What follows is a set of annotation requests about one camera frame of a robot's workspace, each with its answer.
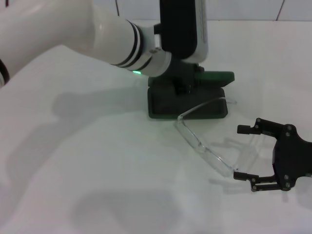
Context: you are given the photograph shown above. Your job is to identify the clear white glasses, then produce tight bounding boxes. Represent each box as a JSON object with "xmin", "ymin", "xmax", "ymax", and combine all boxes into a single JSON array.
[{"xmin": 173, "ymin": 96, "xmax": 238, "ymax": 177}]

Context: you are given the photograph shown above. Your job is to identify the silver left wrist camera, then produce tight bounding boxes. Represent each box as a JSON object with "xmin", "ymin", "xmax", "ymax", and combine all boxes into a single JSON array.
[{"xmin": 153, "ymin": 0, "xmax": 210, "ymax": 63}]

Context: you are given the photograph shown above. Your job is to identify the green glasses case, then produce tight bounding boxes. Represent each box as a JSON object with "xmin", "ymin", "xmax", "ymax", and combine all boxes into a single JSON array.
[{"xmin": 147, "ymin": 70, "xmax": 236, "ymax": 120}]

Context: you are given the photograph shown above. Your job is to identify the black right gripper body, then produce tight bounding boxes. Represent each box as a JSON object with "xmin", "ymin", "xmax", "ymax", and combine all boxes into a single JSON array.
[{"xmin": 272, "ymin": 123, "xmax": 312, "ymax": 193}]

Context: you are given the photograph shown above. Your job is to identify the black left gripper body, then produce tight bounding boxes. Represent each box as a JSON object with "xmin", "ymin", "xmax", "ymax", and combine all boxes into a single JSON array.
[{"xmin": 160, "ymin": 58, "xmax": 205, "ymax": 96}]

